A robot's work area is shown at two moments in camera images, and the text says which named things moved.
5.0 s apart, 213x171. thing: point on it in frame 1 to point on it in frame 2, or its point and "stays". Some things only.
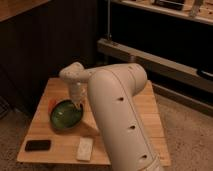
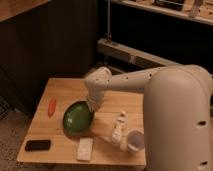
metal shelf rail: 158,66 stays
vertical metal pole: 109,37 stays
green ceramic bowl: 65,114 to 78,118
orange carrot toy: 51,103 stays
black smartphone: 37,145 stays
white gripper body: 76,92 to 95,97
